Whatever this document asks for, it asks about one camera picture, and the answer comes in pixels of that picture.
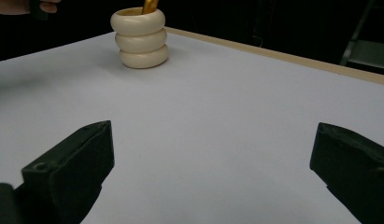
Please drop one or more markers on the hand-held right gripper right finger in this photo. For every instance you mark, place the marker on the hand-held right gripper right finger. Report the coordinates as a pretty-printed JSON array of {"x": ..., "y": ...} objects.
[{"x": 354, "y": 168}]

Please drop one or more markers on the cream ringed brush holder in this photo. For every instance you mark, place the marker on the cream ringed brush holder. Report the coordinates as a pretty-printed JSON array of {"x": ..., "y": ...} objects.
[{"x": 142, "y": 40}]

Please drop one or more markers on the makeup brush with gold ferrule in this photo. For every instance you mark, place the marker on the makeup brush with gold ferrule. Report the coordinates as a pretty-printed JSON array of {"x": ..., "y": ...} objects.
[{"x": 149, "y": 5}]

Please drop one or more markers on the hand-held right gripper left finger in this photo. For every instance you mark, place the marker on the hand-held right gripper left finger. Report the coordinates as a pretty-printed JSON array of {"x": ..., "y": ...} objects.
[{"x": 71, "y": 168}]

